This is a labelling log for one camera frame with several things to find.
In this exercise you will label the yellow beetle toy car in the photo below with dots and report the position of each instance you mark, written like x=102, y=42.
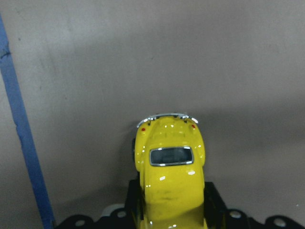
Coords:
x=169, y=157

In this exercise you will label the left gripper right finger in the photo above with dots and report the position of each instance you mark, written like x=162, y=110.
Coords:
x=214, y=207

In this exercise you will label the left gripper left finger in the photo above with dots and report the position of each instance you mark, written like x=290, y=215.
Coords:
x=133, y=204

